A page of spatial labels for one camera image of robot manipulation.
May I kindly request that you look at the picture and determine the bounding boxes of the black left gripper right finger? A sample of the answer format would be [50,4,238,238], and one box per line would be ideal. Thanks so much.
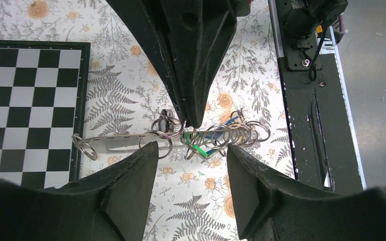
[227,145,386,240]

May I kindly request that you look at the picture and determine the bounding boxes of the blue tag key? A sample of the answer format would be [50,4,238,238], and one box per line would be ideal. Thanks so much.
[204,116,239,140]

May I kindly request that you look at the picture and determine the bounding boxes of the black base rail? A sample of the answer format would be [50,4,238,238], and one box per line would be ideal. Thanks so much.
[269,1,366,194]

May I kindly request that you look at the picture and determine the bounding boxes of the green tag key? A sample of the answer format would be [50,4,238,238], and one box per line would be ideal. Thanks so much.
[181,132,217,160]

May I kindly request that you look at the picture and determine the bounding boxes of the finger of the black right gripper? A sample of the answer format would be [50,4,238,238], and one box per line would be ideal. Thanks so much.
[107,0,186,122]
[166,1,237,128]

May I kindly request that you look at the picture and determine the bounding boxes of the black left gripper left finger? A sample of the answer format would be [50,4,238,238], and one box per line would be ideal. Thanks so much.
[0,142,158,240]

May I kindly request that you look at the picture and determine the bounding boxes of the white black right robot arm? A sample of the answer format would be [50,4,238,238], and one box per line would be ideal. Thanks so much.
[109,0,348,128]

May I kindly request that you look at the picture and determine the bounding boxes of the black white chessboard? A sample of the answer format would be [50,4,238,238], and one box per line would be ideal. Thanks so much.
[0,40,90,189]

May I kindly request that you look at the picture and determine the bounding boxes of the floral table mat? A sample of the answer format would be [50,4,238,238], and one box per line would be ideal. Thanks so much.
[0,1,294,240]

